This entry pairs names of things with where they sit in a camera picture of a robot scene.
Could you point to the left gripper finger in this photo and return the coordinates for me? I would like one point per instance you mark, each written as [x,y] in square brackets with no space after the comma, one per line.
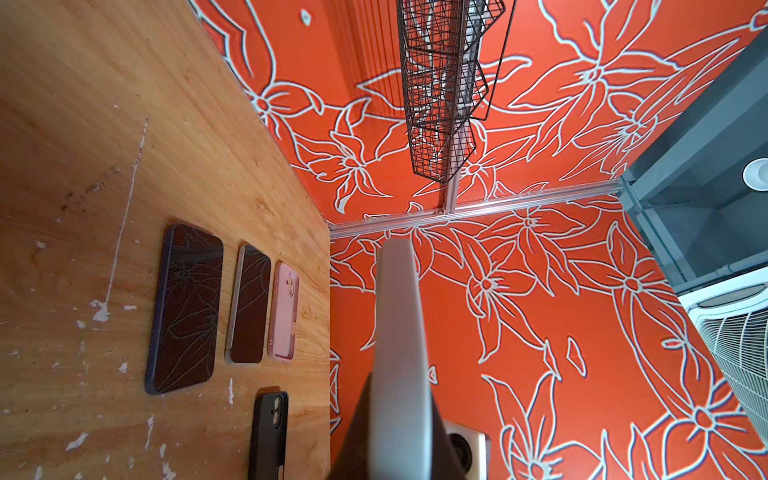
[361,455]

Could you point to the black phone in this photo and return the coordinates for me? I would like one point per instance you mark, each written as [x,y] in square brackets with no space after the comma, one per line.
[185,324]
[400,416]

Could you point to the black phone case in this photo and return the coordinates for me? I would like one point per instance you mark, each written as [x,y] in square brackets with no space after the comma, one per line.
[268,436]

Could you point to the pink clear phone case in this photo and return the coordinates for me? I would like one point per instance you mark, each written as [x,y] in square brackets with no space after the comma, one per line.
[285,293]

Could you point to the white ceiling air conditioner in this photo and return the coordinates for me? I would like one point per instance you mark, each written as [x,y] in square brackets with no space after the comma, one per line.
[732,322]

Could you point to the round white ceiling light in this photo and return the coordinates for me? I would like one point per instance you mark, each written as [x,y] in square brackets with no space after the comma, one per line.
[755,175]

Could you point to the black wire basket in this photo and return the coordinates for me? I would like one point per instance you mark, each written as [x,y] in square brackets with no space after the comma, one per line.
[443,81]

